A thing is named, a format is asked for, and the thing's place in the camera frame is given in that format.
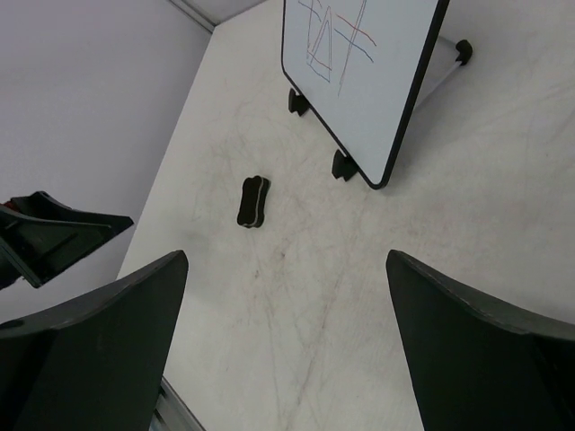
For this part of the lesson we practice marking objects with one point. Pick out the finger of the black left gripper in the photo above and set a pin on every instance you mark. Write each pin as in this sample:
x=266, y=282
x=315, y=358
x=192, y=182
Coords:
x=41, y=238

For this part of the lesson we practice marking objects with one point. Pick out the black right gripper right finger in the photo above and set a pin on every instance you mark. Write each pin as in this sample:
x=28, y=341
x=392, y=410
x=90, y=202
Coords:
x=477, y=362

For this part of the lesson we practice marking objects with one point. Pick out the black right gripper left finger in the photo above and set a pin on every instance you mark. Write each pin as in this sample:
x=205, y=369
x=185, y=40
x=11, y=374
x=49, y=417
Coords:
x=94, y=362

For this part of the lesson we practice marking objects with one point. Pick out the black whiteboard eraser green felt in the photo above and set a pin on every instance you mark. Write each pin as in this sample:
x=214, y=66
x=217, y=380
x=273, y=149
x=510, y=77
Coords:
x=251, y=210

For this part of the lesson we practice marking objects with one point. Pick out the black-framed small whiteboard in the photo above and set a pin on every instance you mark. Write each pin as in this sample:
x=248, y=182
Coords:
x=361, y=65

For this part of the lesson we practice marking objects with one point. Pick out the metal tube whiteboard easel stand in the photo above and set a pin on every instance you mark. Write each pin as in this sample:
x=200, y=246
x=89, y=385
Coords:
x=446, y=58

